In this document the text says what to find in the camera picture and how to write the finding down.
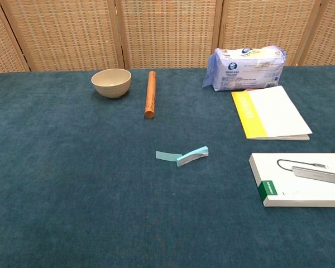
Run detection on small light blue scrap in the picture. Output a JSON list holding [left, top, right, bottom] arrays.
[[155, 151, 183, 162]]

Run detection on blue sticky note pad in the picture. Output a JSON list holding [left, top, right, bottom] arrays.
[[176, 146, 210, 168]]

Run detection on wooden rolling pin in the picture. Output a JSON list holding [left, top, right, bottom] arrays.
[[143, 70, 157, 120]]

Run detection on beige round bowl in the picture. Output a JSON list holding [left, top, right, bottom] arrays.
[[90, 68, 132, 99]]

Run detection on teal table cloth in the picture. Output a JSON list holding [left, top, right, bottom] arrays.
[[0, 64, 335, 268]]

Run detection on blue white tissue pack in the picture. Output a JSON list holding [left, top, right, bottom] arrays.
[[202, 47, 287, 92]]

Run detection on woven wooden folding screen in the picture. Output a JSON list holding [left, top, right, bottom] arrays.
[[0, 0, 335, 74]]

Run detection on yellow white booklet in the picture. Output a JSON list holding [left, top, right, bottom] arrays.
[[231, 85, 313, 141]]

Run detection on white usb hub box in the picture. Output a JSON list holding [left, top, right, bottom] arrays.
[[248, 152, 335, 208]]

